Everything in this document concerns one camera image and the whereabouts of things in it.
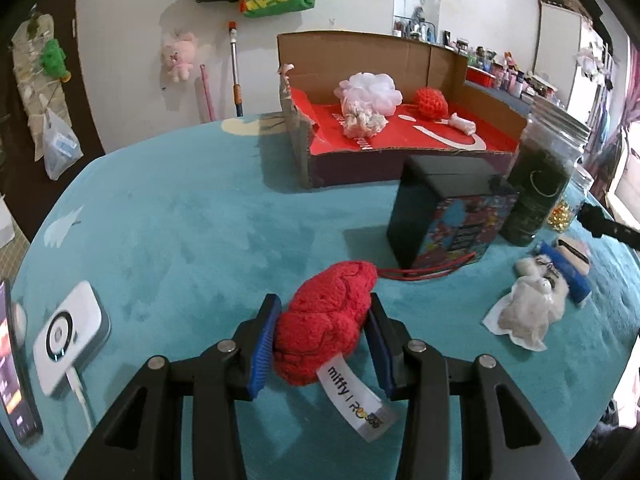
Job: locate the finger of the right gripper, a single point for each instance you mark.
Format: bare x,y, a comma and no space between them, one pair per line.
592,219

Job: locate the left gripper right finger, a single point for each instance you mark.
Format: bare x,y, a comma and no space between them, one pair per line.
410,369

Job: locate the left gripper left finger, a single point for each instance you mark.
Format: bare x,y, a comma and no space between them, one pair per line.
232,370

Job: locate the white plush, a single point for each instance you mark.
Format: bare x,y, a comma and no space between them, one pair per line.
536,300

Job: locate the red knitted plush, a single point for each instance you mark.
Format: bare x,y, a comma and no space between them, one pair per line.
320,328

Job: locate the white towel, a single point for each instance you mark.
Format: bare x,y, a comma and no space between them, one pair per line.
466,126

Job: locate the cream lace scrunchie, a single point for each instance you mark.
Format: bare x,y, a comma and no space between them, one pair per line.
362,121

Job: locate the beige powder puff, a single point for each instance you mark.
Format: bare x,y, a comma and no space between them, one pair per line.
574,251

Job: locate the small jar of gold capsules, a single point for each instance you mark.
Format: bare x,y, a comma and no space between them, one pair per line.
567,207

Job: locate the pink curtain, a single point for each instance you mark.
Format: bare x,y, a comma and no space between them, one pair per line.
604,164

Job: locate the blue rolled cloth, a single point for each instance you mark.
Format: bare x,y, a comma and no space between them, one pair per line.
579,287

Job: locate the tall jar of dark tea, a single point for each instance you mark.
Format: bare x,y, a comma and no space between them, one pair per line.
546,157

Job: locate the grey covered side table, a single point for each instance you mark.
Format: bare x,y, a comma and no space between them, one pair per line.
514,103

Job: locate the black colourful gift box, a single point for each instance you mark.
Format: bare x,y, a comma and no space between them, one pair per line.
447,211

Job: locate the white power bank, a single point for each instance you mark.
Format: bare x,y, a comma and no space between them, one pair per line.
75,331

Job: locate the teal fluffy table cover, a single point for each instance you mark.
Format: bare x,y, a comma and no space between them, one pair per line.
182,236

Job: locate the white refrigerator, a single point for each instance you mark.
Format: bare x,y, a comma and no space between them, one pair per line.
574,60

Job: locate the red tray on side table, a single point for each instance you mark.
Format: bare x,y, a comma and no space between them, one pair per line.
480,77

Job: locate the red mesh ball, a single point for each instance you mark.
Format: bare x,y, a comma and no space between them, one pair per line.
431,104

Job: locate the smartphone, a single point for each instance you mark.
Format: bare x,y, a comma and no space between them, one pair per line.
16,394

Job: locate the white pink bath pouf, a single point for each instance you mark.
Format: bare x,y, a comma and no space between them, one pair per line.
376,90

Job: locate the cardboard box red inside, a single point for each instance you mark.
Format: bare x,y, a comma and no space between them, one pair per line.
312,64

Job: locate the plastic bag on door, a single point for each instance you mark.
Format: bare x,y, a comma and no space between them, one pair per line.
61,147

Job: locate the green plush on door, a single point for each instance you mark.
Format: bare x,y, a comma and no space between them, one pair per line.
52,60

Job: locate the orange handled mop stick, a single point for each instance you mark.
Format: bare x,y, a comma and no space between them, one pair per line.
237,96

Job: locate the pink plush on wall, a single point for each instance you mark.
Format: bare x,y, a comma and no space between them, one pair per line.
178,55

